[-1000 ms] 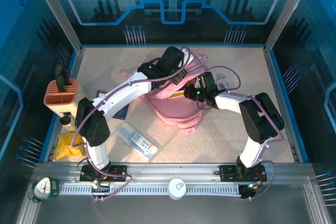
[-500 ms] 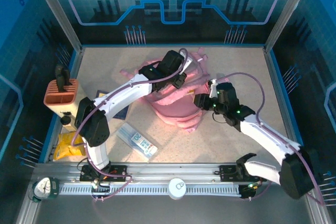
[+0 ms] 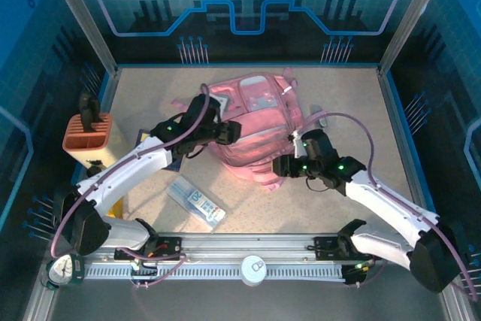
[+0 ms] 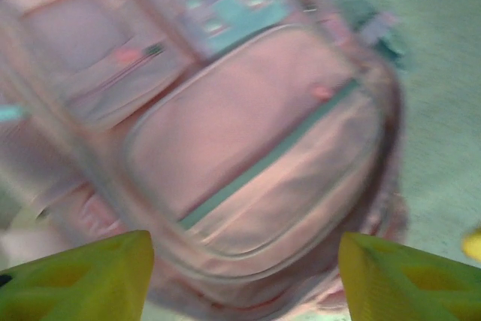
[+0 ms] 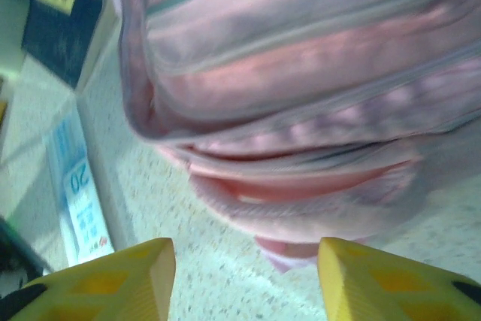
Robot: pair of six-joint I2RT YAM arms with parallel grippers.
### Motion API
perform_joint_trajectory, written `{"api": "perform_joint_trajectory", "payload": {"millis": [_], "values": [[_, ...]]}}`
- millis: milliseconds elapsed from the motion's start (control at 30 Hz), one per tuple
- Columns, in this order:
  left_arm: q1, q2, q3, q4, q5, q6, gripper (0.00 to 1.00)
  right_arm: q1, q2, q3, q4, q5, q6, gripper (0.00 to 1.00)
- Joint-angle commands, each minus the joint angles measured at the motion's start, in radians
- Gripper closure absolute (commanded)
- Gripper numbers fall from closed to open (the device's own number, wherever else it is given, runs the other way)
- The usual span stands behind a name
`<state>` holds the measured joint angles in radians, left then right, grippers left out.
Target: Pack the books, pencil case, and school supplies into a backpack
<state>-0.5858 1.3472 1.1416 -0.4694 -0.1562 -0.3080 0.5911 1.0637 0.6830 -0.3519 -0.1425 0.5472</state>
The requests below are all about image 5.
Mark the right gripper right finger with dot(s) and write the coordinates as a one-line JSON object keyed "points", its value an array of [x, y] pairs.
{"points": [[394, 287]]}

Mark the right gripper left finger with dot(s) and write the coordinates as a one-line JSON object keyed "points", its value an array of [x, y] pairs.
{"points": [[105, 287]]}

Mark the clear plastic pencil box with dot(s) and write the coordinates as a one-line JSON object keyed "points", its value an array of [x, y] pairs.
{"points": [[80, 193]]}

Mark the pink school backpack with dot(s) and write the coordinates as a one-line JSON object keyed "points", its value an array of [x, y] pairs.
{"points": [[300, 73]]}

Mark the dark blue book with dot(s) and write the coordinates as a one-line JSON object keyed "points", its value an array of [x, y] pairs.
{"points": [[60, 35]]}

